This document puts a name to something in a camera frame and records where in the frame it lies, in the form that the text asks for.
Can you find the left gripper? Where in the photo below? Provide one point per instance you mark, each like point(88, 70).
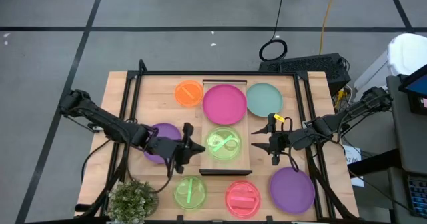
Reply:
point(166, 147)

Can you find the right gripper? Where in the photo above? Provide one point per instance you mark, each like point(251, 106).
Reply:
point(282, 140)

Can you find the green transparent plate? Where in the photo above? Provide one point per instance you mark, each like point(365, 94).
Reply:
point(223, 144)
point(190, 192)

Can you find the purple plate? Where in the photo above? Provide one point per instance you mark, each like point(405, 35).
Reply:
point(166, 130)
point(292, 190)

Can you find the teal plate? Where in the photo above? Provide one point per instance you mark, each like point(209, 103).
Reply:
point(264, 100)

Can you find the orange transparent plate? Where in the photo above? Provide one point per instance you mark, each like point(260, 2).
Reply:
point(183, 99)

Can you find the pink plate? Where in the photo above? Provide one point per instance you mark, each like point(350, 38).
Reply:
point(224, 104)

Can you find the red transparent plate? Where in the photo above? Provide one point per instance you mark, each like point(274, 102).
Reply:
point(242, 199)

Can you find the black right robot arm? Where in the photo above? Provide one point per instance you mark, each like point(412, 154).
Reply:
point(333, 120)

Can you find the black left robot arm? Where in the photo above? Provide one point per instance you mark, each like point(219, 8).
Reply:
point(100, 117)

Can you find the yellow tag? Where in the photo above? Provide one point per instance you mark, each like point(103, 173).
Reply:
point(279, 118)

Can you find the potted plant in striped pot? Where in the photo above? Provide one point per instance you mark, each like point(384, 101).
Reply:
point(132, 202)

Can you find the white paper sheet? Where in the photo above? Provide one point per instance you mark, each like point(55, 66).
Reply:
point(352, 154)

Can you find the grey cart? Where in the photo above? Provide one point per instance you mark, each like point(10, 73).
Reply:
point(407, 140)

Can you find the laptop with blue screen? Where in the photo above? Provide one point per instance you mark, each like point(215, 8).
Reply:
point(417, 84)

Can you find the black keyboard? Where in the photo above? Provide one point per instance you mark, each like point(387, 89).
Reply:
point(418, 197)

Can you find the white plastic container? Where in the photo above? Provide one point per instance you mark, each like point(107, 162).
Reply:
point(407, 52)

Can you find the wooden shelf with black frame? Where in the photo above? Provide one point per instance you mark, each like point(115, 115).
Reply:
point(227, 165)

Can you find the black table frame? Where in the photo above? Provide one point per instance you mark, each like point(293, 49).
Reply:
point(217, 73)

